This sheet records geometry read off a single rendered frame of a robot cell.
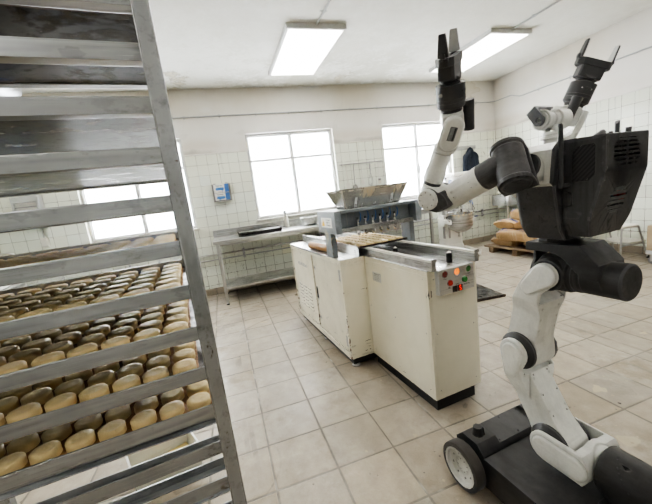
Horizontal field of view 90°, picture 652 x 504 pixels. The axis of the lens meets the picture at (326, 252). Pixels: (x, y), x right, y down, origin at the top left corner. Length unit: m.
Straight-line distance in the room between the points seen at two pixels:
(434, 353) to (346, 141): 4.35
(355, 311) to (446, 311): 0.74
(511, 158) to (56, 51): 1.07
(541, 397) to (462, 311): 0.64
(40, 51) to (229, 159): 4.61
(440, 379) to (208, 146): 4.41
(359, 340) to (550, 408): 1.33
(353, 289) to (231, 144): 3.54
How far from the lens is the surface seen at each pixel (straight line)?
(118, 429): 0.88
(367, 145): 5.87
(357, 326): 2.47
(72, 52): 0.77
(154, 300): 0.73
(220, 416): 0.80
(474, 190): 1.19
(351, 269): 2.34
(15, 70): 1.13
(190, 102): 5.47
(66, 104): 0.75
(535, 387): 1.57
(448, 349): 2.03
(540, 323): 1.45
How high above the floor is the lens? 1.30
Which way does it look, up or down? 10 degrees down
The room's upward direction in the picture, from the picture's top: 7 degrees counter-clockwise
